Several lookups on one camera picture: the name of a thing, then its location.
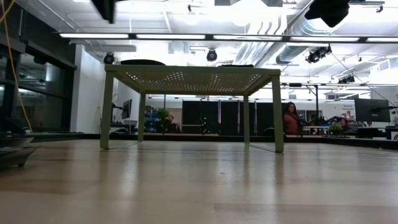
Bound black computer monitor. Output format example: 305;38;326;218
354;98;391;123
121;98;133;119

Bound silver ventilation duct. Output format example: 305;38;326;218
275;18;330;65

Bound dark plant with lights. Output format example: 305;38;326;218
198;114;218;135

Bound dark room partition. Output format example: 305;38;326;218
182;100;284;135

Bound long ceiling light bar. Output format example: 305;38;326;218
58;32;398;44

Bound mint green perforated metal shelf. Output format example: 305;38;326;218
99;63;285;154

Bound black aluminium table frame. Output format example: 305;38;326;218
30;132;398;151

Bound black wavy square plate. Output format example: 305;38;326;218
217;63;256;68

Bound black ceiling spotlight cluster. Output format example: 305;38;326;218
305;45;333;65

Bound small green potted plant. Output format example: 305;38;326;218
329;123;344;135

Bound black rounded plate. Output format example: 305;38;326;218
0;136;40;171

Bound yellow extension cable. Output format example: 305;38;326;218
0;0;34;133

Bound black oval plate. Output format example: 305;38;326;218
120;58;167;66

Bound tall green potted plant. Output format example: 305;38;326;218
157;108;170;133

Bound person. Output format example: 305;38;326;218
166;114;180;133
282;101;302;136

